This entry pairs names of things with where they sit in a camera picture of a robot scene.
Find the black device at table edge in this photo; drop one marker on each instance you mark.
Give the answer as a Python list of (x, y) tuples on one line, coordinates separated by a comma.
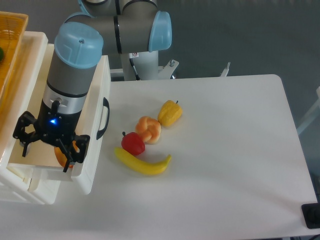
[(311, 215)]

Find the red bell pepper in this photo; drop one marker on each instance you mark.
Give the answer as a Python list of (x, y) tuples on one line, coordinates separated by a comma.
[(132, 143)]

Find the white frame at right edge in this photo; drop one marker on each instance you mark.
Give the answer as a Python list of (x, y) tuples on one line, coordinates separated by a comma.
[(310, 115)]

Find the green vegetable in basket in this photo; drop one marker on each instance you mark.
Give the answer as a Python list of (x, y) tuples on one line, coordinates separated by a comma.
[(1, 54)]

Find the long orange bread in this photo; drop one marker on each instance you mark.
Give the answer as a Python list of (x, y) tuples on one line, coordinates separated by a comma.
[(61, 158)]

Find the white drawer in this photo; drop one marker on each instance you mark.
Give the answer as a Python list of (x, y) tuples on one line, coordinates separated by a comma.
[(87, 125)]

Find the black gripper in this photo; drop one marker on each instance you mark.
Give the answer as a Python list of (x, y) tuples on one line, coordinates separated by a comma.
[(56, 129)]

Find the white drawer cabinet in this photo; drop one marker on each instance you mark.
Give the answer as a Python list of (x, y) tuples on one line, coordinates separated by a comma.
[(25, 179)]

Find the yellow banana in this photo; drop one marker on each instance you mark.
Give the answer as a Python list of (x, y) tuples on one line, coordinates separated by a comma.
[(140, 166)]

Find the yellow woven basket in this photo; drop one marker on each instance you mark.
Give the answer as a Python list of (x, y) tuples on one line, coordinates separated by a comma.
[(12, 29)]

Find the knotted bread roll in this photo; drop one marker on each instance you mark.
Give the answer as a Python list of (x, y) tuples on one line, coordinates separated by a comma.
[(149, 129)]

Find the yellow bell pepper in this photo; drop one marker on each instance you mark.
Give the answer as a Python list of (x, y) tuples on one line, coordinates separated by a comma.
[(169, 113)]

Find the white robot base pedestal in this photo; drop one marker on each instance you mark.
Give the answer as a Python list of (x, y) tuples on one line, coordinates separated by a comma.
[(142, 66)]

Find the black drawer handle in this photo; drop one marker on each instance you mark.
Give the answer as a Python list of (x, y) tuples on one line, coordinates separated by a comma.
[(104, 120)]

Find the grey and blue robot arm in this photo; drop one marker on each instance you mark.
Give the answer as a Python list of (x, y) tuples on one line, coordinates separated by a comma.
[(101, 28)]

